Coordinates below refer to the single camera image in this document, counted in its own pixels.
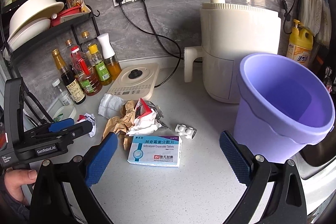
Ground yellow cap green label bottle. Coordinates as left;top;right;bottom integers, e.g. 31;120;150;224
88;44;112;86

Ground blue white medicine box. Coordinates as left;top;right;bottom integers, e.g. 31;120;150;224
127;135;182;168

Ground white plastic bag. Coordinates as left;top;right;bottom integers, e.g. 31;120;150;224
98;93;125;119

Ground hanging white bags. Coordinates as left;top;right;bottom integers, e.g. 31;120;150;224
299;0;332;48

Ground gold cap clear bottle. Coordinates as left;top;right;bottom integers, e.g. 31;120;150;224
81;31;98;57

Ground yellow snack package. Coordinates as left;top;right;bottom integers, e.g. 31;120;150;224
66;0;91;12

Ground black metal kitchen rack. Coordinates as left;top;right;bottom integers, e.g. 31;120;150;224
0;0;101;77

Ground red cap vinegar bottle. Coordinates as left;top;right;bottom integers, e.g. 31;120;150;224
71;46;102;96

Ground white pill blister pack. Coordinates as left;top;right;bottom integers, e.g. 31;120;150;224
175;124;197;139

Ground cream induction cooker base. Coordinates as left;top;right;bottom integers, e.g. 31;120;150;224
107;63;159;101

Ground left black power cable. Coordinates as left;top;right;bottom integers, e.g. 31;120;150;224
115;0;184;60

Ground white top oil sprayer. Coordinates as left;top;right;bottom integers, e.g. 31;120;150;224
97;33;121;81

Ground red plastic container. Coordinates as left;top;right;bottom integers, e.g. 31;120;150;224
50;6;81;27

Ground upper cream bowl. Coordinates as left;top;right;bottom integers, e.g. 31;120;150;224
9;0;64;39

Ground purple plastic bucket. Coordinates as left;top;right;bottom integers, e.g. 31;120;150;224
233;53;335;163

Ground yellow dish soap bottle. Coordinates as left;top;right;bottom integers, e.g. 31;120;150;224
286;19;313;67

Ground small white cap bottle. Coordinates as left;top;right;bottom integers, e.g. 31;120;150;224
52;79;74;106

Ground black power cable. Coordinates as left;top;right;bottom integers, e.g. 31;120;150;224
115;0;184;60
135;0;184;88

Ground person's left hand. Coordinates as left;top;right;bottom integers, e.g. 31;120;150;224
4;169;38;205

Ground gold cap rear bottle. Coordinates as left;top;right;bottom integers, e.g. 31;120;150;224
65;39;77;63

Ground right black power cable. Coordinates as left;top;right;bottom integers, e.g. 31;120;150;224
135;0;184;88

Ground dark soy sauce bottle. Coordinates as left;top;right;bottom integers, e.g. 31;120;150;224
52;48;86;105

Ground small red white wrapper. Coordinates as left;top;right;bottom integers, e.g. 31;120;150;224
76;113;97;138

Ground brown paper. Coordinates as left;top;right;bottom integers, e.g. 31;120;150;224
102;100;137;139

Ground cream air fryer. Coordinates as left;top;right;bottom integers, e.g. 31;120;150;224
183;0;281;104

